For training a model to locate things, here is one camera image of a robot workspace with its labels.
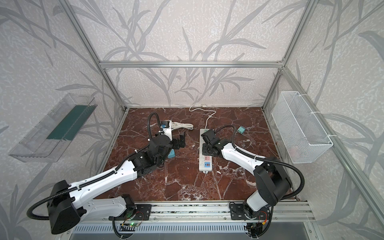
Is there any teal power strip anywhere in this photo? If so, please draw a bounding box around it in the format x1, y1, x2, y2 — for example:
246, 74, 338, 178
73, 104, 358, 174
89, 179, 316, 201
168, 150, 176, 159

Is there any long white power strip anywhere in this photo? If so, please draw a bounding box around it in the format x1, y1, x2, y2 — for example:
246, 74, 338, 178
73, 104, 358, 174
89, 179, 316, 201
199, 129, 213, 174

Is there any teal charger plug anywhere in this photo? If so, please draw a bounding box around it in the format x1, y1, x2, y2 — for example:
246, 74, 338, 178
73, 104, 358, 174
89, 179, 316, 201
237, 126, 246, 134

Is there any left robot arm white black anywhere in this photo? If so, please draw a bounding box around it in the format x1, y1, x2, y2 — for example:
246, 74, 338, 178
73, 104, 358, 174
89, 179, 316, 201
27, 134, 186, 235

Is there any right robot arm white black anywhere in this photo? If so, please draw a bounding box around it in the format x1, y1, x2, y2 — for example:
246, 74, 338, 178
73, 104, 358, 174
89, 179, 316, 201
201, 130, 305, 218

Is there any coiled white cable teal strip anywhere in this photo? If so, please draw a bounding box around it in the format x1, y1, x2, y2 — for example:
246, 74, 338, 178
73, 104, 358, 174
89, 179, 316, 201
171, 122, 194, 130

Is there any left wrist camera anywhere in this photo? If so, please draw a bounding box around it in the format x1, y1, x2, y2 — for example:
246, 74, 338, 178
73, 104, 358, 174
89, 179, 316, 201
159, 120, 173, 140

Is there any white cable of long strip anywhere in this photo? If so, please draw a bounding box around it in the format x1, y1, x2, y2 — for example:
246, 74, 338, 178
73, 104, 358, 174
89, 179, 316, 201
188, 104, 217, 130

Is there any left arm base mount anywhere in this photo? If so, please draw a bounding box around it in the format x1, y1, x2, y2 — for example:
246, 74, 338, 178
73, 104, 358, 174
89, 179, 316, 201
121, 204, 152, 221

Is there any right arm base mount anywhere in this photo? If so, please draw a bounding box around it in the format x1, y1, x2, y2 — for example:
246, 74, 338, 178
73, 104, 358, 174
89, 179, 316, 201
229, 202, 271, 222

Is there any white wire mesh basket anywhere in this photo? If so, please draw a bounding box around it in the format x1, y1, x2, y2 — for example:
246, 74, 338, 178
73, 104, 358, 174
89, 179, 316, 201
272, 91, 333, 164

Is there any aluminium frame rail front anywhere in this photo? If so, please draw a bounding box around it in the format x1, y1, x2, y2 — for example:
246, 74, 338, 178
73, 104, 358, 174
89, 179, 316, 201
89, 201, 316, 224

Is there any clear plastic wall tray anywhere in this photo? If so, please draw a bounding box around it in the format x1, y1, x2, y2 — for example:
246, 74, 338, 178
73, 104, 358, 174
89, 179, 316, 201
9, 94, 97, 163

